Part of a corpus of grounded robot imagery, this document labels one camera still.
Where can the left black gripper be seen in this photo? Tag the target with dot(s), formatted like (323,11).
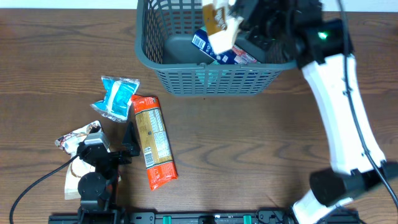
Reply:
(130,144)

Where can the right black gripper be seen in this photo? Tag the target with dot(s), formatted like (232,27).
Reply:
(255,38)

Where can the orange cracker package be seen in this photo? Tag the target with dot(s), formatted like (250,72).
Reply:
(155,144)

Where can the blue tissue multipack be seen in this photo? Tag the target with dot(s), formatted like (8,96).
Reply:
(236,55)

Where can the beige snack bag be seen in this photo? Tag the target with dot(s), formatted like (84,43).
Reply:
(221,25)

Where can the teal wipes packet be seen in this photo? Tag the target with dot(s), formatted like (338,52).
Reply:
(212,77)

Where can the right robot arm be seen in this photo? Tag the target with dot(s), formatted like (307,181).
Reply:
(323,51)

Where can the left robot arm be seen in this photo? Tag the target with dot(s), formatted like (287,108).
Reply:
(98,189)

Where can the blue white snack packet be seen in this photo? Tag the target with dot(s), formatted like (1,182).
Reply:
(117,100)

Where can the white brown snack bag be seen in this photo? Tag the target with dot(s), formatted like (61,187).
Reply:
(78,168)

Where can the grey plastic basket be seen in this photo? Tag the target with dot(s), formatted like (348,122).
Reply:
(164,33)

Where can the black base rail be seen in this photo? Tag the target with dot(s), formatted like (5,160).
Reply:
(266,216)

